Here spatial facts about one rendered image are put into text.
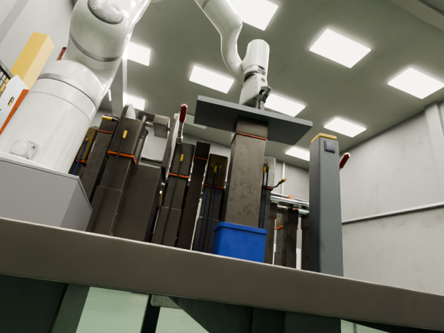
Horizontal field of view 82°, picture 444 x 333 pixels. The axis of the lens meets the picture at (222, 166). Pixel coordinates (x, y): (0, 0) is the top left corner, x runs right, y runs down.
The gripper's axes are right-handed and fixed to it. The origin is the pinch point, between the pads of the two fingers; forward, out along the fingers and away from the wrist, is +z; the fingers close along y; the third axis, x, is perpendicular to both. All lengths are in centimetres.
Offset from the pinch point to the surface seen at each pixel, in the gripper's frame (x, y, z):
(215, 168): 1.9, 13.7, 16.2
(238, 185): 3.4, -3.0, 26.6
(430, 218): -759, 184, -161
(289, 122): -7.2, -10.7, 3.8
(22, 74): 85, 123, -46
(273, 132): -8.4, -3.1, 3.8
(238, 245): 9.0, -13.2, 43.9
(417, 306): 6, -44, 50
